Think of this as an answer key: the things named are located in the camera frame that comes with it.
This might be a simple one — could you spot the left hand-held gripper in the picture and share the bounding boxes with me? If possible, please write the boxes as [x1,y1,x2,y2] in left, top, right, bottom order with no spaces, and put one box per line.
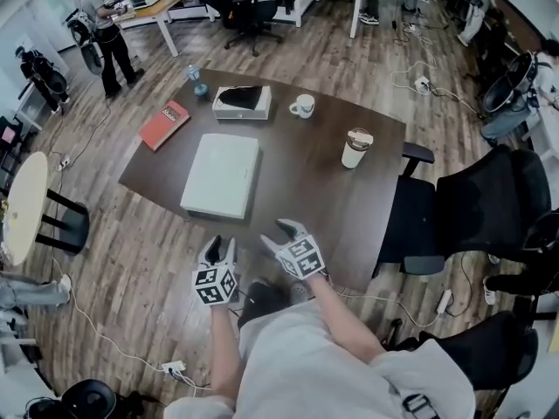
[192,234,241,307]

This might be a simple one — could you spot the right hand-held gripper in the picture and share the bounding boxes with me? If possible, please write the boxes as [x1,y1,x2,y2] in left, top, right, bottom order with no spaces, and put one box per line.
[259,217,327,281]

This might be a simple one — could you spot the pale green file box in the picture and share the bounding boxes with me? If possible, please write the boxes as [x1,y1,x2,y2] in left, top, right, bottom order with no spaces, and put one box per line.
[179,133,264,226]

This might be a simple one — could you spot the person's left forearm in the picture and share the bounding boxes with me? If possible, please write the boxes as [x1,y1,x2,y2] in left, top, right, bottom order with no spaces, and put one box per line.
[208,305,244,399]

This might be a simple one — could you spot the person's right forearm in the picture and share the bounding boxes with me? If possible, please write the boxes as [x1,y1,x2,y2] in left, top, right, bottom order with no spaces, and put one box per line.
[305,274,388,368]

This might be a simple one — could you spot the person's dark trousers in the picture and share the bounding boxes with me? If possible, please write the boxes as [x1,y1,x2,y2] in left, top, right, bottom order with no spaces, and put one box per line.
[237,278,290,329]

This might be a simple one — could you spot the white tumbler with lid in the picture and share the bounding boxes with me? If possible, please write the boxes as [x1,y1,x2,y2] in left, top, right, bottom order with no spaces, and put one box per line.
[340,127,376,170]

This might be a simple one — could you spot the person's light grey shirt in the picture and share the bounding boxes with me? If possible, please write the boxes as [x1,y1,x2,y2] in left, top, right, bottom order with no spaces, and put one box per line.
[162,299,478,419]

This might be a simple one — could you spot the white cardboard box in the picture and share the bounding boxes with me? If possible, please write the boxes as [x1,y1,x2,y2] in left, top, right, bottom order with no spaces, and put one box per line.
[211,85,273,122]

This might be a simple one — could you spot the white mug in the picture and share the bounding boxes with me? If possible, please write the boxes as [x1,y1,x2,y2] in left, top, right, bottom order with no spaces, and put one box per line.
[288,93,317,120]

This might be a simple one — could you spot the red book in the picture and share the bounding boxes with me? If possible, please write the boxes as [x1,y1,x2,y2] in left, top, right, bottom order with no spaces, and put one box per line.
[138,100,192,153]

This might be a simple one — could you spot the black cloth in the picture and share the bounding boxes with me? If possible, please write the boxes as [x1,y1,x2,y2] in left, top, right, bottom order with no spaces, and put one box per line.
[218,86,264,112]

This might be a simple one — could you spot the clear water bottle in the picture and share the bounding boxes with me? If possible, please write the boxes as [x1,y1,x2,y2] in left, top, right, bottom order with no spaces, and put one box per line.
[186,64,210,98]

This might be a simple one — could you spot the black round plastic shell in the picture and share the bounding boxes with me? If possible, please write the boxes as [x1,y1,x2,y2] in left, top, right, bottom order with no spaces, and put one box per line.
[60,378,119,419]

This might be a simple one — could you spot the black mesh office chair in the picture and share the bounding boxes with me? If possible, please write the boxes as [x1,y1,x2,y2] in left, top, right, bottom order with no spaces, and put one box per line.
[372,141,553,279]
[383,309,541,403]

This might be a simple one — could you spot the round beige table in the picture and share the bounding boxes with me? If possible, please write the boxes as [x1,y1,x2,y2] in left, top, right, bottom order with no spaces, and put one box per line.
[5,151,91,267]

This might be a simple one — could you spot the black swivel chair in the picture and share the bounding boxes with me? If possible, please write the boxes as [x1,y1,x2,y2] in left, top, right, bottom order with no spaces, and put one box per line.
[189,0,286,58]

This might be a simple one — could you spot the black chair with pink sheet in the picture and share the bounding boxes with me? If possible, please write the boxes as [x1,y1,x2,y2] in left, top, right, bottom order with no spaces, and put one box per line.
[0,115,25,166]

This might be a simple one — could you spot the white side table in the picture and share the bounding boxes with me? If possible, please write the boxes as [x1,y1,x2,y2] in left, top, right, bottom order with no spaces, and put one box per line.
[14,80,45,133]

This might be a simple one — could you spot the long wooden desk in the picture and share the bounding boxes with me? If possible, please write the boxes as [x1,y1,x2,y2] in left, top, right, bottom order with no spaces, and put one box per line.
[114,0,196,58]

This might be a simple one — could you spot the white desk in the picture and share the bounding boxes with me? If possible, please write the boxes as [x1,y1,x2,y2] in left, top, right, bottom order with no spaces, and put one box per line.
[521,102,559,161]

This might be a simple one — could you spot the long white cable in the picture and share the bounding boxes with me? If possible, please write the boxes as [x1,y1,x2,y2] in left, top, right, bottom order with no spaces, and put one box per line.
[51,254,168,371]

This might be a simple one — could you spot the black shoulder strap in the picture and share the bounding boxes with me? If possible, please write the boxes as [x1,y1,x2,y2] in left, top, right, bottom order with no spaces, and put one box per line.
[398,388,443,419]

